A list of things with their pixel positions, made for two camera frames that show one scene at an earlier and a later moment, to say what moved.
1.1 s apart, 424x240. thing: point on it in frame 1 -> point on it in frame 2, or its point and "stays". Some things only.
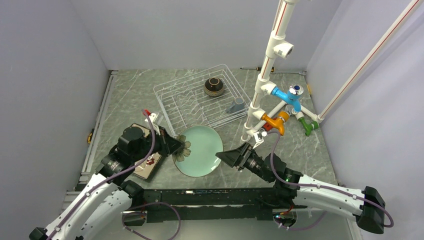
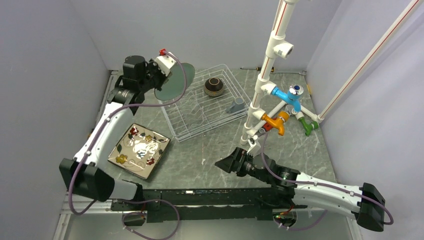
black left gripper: (167, 144) -> (153, 65)
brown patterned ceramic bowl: (213, 87) stays
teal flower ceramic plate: (196, 157) -> (173, 88)
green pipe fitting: (308, 127) stays
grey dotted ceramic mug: (238, 104) stays
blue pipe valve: (293, 96) stays
